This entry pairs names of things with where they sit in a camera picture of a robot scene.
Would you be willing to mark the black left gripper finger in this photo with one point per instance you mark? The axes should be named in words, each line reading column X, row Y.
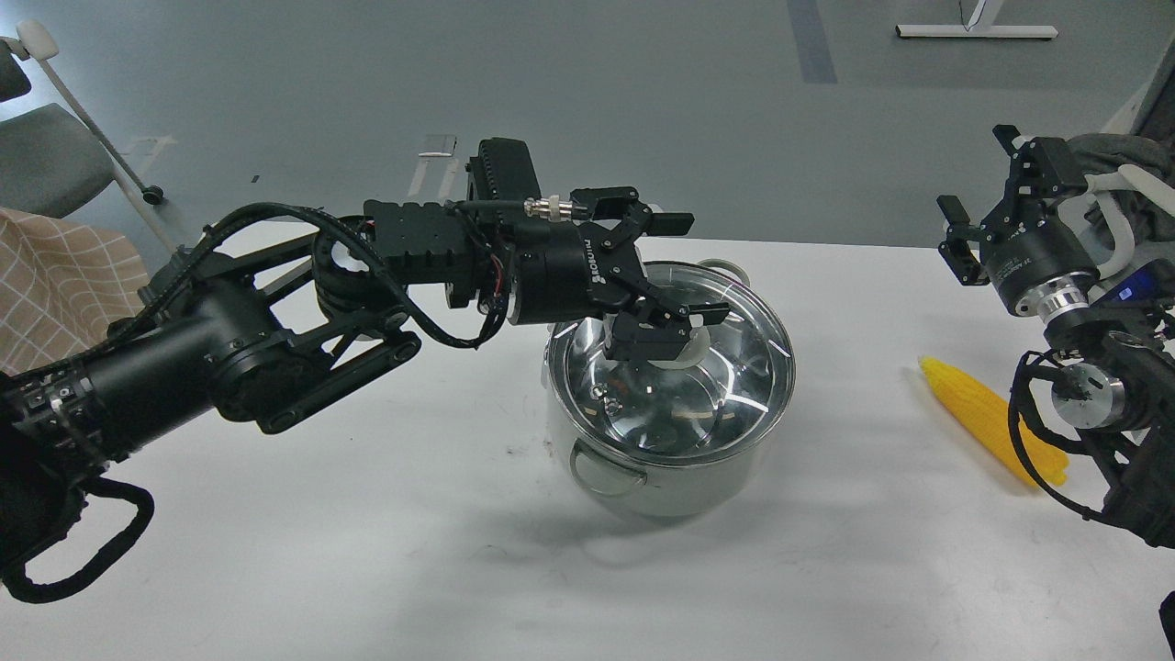
column 616, row 217
column 651, row 325

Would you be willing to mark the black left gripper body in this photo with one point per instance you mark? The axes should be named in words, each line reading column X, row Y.
column 565, row 270

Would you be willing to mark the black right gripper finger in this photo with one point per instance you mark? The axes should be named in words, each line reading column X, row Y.
column 1043, row 174
column 956, row 247

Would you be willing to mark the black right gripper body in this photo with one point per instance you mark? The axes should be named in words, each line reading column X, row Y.
column 1033, row 260

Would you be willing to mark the glass pot lid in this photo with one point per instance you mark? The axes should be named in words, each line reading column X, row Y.
column 721, row 398

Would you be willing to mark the yellow corn cob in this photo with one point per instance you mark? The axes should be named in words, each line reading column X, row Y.
column 984, row 414

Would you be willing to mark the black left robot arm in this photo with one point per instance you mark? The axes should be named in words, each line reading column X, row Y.
column 282, row 310

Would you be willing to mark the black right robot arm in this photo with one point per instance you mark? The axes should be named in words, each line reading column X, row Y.
column 1105, row 387

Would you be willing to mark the stainless steel pot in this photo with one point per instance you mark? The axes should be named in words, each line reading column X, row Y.
column 654, row 491

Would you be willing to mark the white desk leg base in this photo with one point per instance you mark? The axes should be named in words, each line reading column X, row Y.
column 980, row 24

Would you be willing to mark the silver floor socket plate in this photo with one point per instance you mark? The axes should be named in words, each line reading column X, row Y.
column 438, row 145

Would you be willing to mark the beige checkered cloth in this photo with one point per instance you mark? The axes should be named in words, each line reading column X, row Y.
column 62, row 284

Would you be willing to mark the grey office chair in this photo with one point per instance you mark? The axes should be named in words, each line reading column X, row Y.
column 56, row 159

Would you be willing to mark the white chair frame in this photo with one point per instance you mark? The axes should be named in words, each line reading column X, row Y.
column 1126, row 229

